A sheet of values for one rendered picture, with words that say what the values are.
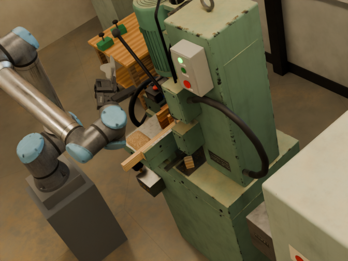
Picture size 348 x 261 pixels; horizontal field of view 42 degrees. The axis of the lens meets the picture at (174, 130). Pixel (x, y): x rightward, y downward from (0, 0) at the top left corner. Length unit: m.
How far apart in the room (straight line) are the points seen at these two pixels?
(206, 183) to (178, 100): 0.47
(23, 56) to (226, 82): 0.88
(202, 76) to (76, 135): 0.48
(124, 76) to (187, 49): 2.34
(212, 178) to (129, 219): 1.13
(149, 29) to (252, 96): 0.44
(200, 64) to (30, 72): 0.86
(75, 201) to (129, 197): 0.67
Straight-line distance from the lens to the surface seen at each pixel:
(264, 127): 1.74
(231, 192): 1.84
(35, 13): 4.87
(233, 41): 1.43
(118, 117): 1.60
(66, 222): 2.50
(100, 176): 3.25
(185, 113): 1.60
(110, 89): 1.81
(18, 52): 1.93
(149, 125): 2.07
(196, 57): 1.38
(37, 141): 2.30
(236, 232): 1.95
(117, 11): 4.10
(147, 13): 1.64
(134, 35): 3.49
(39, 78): 2.05
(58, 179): 2.40
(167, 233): 2.78
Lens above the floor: 2.25
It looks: 42 degrees down
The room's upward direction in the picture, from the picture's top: 20 degrees counter-clockwise
